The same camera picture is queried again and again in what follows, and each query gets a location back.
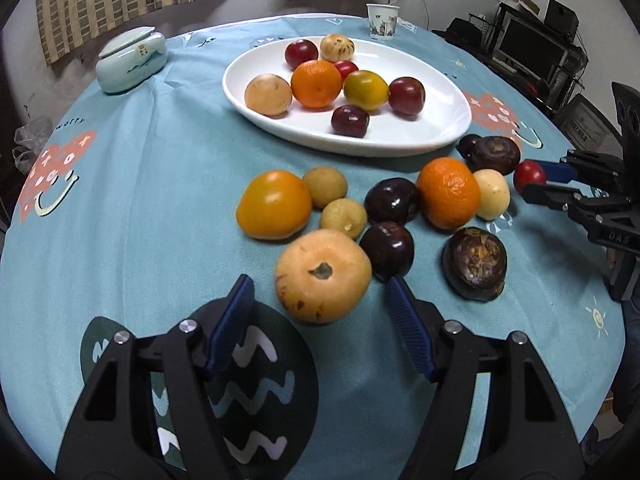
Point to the tan brown-spotted fruit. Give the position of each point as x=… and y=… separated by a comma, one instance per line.
x=337, y=46

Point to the yellow-green tomato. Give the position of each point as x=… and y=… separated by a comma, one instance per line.
x=366, y=90

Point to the dark purple plum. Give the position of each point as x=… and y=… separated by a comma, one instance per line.
x=392, y=201
x=386, y=251
x=466, y=145

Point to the dark red plum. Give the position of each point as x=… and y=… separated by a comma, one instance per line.
x=350, y=120

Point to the white plate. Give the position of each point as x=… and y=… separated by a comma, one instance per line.
x=435, y=122

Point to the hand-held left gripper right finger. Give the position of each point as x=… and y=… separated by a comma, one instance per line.
x=410, y=330

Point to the dark purple water chestnut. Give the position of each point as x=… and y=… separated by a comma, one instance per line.
x=495, y=152

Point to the pale green lidded ceramic jar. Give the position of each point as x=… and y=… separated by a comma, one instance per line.
x=131, y=60

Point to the printed paper cup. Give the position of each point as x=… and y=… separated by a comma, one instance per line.
x=382, y=21

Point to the checked beige curtain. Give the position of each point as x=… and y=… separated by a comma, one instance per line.
x=125, y=0

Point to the orange mandarin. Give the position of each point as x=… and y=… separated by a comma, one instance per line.
x=448, y=192
x=316, y=83

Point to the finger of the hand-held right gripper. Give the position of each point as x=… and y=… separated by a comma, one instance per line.
x=557, y=170
x=550, y=196

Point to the large red plum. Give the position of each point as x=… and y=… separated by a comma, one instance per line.
x=406, y=96

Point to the black computer desk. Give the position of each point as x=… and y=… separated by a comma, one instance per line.
x=550, y=87

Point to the red cherry tomato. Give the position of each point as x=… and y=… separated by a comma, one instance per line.
x=346, y=67
x=530, y=175

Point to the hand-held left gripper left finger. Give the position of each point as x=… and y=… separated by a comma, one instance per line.
x=230, y=325

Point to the tan round fruit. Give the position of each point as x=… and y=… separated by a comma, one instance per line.
x=268, y=94

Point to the tan longan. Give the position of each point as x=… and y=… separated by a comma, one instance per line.
x=343, y=217
x=325, y=187

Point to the orange-yellow tomato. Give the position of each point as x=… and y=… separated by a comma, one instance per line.
x=274, y=204

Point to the clear plastic bag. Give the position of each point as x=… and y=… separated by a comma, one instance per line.
x=30, y=140

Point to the peach-coloured round fruit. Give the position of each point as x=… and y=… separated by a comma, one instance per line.
x=322, y=276

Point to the pale yellow fruit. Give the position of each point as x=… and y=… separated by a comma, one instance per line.
x=491, y=194

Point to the dark brown water chestnut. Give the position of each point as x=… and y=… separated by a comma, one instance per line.
x=474, y=262

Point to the computer monitor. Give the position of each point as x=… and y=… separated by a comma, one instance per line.
x=532, y=50

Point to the black speaker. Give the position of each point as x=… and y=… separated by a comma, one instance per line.
x=561, y=17

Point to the black hat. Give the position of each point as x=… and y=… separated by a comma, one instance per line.
x=462, y=32

